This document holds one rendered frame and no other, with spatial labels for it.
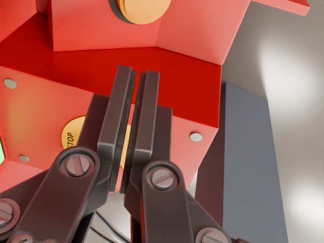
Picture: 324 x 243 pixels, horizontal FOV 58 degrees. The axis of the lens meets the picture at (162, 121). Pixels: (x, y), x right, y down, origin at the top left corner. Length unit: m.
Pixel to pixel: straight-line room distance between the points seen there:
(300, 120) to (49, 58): 1.12
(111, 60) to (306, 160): 1.28
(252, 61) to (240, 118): 0.21
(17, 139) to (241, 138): 0.75
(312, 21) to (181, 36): 0.82
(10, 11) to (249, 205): 0.65
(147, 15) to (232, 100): 0.85
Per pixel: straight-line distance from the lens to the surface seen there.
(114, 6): 0.22
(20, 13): 0.55
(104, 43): 0.23
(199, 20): 0.23
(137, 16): 0.21
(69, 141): 0.23
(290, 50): 1.07
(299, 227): 1.90
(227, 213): 0.74
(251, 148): 0.92
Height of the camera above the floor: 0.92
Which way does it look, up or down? 46 degrees down
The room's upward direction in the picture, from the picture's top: 166 degrees counter-clockwise
